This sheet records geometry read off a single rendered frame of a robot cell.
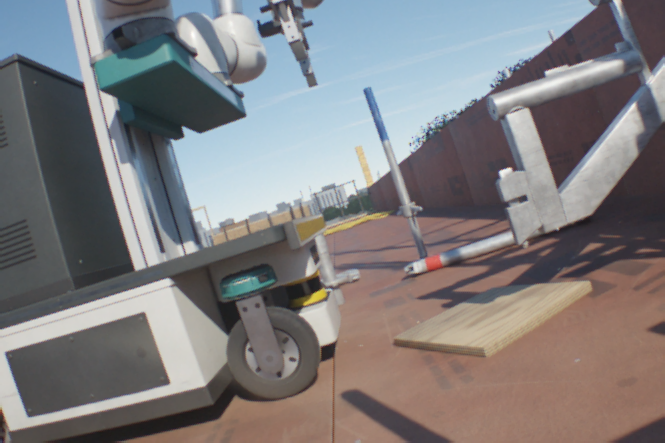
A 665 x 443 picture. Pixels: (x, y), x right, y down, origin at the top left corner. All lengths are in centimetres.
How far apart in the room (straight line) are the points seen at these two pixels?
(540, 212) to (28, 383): 103
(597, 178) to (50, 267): 109
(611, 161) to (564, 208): 14
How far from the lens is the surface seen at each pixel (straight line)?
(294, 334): 102
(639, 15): 187
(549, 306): 103
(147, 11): 110
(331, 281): 187
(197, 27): 157
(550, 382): 77
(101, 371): 106
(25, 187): 119
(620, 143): 111
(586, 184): 106
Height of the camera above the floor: 31
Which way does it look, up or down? 3 degrees up
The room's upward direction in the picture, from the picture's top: 18 degrees counter-clockwise
